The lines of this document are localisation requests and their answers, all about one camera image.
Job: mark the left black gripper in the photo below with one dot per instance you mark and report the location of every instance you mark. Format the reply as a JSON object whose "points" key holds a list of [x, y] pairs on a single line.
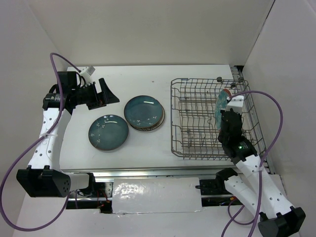
{"points": [[100, 99]]}

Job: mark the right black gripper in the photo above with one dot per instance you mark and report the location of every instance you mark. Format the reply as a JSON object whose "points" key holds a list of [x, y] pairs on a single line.
{"points": [[240, 116]]}

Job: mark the red teal floral plate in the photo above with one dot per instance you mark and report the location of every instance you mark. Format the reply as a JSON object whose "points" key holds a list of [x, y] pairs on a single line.
{"points": [[221, 103]]}

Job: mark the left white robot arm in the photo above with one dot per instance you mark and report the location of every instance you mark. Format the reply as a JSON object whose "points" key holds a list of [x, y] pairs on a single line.
{"points": [[43, 176]]}

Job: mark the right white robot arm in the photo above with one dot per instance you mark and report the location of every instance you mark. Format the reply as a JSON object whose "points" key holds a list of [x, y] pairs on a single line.
{"points": [[274, 214]]}

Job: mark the dark teal plate left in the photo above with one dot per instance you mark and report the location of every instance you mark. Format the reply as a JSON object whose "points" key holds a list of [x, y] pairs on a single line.
{"points": [[108, 132]]}

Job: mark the dark teal plate stacked top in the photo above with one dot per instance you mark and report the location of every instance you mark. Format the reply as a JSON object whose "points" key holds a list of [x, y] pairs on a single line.
{"points": [[144, 100]]}

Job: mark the patterned plate under stack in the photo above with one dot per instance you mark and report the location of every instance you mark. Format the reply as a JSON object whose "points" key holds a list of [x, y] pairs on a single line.
{"points": [[155, 125]]}

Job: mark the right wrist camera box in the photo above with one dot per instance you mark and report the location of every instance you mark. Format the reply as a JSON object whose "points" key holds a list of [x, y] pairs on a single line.
{"points": [[235, 104]]}

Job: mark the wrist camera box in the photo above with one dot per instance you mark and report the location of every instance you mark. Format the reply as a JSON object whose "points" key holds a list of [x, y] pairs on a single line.
{"points": [[86, 73], [235, 104]]}

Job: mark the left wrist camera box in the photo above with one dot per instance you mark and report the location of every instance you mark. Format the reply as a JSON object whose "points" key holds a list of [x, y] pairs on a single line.
{"points": [[86, 73]]}

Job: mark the grey wire dish rack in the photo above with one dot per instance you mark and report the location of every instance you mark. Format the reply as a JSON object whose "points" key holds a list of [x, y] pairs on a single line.
{"points": [[192, 103]]}

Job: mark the aluminium mounting rail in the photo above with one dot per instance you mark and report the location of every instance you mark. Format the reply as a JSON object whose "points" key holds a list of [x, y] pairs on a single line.
{"points": [[143, 154]]}

